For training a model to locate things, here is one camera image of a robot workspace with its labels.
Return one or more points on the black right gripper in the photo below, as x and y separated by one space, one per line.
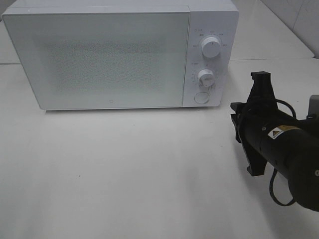
248 118

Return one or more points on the white microwave door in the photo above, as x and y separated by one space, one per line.
102 61

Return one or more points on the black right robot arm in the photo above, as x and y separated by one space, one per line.
269 132

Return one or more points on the lower white timer knob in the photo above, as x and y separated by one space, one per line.
206 78

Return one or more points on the upper white power knob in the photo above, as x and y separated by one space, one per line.
210 46

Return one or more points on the white microwave oven body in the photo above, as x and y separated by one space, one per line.
206 18

